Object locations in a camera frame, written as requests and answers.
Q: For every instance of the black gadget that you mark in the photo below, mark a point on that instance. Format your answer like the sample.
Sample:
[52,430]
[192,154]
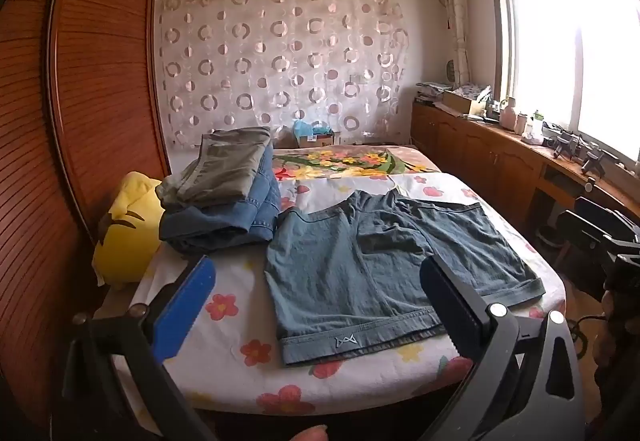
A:
[567,145]
[597,162]

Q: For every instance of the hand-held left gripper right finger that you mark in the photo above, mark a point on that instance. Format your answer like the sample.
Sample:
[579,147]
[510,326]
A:
[450,306]

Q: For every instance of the open cardboard box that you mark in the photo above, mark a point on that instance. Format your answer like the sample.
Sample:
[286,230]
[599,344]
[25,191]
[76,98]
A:
[462,102]

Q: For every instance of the grey-green folded pants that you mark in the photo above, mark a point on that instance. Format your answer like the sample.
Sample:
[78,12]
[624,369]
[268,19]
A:
[225,166]

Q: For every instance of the folded blue jeans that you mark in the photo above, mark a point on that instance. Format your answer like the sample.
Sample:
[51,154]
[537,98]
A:
[235,221]

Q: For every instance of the long wooden cabinet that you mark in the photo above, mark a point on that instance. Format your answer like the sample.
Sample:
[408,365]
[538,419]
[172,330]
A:
[475,146]

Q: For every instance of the person's left hand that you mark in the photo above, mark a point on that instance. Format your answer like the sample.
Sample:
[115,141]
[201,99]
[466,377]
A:
[311,435]

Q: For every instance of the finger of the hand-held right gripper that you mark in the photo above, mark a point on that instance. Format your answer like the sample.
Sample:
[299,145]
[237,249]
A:
[582,241]

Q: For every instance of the blue plastic bag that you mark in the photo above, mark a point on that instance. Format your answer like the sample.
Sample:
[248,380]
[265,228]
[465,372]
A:
[307,127]

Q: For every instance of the window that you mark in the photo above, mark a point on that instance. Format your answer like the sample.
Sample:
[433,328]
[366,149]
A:
[575,46]

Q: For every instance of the pink bottle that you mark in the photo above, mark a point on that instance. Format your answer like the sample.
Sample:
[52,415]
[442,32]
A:
[508,116]

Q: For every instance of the yellow pillow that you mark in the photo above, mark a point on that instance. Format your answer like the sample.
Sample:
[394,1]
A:
[125,231]

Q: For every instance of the pile of patterned cloth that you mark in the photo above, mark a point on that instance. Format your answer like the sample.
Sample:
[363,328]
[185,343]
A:
[431,90]

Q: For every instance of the white window curtain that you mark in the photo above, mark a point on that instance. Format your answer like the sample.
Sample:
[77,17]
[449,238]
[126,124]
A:
[456,11]

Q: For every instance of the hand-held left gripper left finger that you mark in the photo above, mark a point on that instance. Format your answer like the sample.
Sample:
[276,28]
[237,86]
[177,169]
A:
[184,306]

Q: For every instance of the pink floral blanket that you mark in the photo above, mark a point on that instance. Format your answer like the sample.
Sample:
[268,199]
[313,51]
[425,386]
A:
[350,161]

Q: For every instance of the blue-grey shorts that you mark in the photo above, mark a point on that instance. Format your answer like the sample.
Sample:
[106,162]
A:
[360,271]

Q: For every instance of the small cardboard box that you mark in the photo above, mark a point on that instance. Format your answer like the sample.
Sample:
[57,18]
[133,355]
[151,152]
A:
[320,139]

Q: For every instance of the bed with flower-print sheet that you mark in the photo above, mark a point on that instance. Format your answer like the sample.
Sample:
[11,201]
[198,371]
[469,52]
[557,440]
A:
[240,371]

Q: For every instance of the circle-patterned wall curtain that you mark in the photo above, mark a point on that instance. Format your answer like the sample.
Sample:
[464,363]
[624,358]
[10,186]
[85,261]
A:
[280,61]

